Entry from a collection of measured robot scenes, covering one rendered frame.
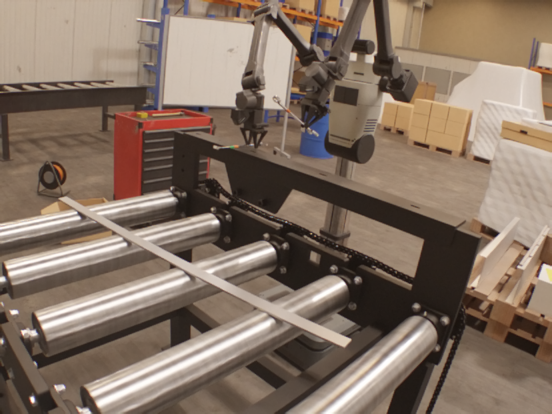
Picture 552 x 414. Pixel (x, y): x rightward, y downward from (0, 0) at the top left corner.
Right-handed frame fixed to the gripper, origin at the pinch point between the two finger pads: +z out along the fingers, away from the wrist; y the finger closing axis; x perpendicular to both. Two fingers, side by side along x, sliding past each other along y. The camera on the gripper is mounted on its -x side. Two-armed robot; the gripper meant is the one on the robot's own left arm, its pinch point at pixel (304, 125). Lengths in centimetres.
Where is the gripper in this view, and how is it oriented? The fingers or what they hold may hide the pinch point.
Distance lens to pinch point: 152.5
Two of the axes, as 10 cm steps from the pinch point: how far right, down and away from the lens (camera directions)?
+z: -4.5, 8.9, -0.7
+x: 5.5, 3.4, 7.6
